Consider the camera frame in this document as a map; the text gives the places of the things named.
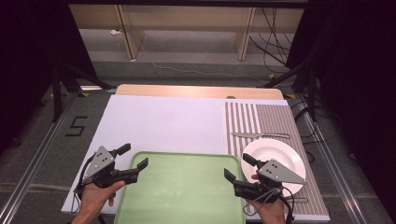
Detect white round plate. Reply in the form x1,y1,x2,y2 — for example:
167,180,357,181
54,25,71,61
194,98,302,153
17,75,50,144
240,137,307,198

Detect light wooden shelf unit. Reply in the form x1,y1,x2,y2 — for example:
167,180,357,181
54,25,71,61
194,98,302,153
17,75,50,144
68,4,305,62

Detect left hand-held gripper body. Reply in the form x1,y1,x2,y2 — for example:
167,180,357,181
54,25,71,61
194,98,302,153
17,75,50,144
81,146,139,189

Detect person's left hand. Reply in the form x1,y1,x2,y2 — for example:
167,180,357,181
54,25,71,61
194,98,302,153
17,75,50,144
78,180,127,214

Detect silver table knife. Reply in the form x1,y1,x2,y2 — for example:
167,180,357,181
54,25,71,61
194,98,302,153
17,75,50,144
230,132,291,140

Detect black curtain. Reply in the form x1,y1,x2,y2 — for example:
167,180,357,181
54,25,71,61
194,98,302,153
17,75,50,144
285,0,396,216
0,0,99,157

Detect person's right hand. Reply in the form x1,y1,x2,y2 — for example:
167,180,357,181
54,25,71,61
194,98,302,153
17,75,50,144
245,173,287,224

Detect grey striped placemat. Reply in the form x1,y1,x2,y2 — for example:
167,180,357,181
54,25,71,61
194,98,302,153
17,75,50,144
223,100,332,222

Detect aluminium floor rail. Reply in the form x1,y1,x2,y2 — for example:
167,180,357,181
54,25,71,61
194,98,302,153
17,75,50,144
292,96,367,224
0,92,78,224

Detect green plastic tray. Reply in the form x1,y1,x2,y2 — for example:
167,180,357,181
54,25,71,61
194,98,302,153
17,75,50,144
114,151,248,224

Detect bundle of black cables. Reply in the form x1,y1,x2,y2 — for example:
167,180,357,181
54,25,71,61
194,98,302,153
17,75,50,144
247,7,295,67

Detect white table cover sheet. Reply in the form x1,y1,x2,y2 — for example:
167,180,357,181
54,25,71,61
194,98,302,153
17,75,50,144
61,94,229,217

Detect black floor cables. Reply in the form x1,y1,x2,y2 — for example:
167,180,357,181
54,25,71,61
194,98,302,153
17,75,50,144
290,98,358,164

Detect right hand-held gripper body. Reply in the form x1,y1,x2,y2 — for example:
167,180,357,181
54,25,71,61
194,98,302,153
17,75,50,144
233,158,307,205

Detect black metal stand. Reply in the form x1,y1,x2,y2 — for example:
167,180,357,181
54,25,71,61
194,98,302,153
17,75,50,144
50,61,117,123
256,58,319,123

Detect left hand-held gripper cable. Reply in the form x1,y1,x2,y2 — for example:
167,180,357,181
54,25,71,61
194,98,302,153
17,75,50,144
70,154,96,215

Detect hand-held gripper cable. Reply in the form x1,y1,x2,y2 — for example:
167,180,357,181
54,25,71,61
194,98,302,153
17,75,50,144
70,154,96,215
242,186,296,224

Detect right hand-held gripper cable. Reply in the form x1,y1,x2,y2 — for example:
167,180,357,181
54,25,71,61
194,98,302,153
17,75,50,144
242,186,296,224

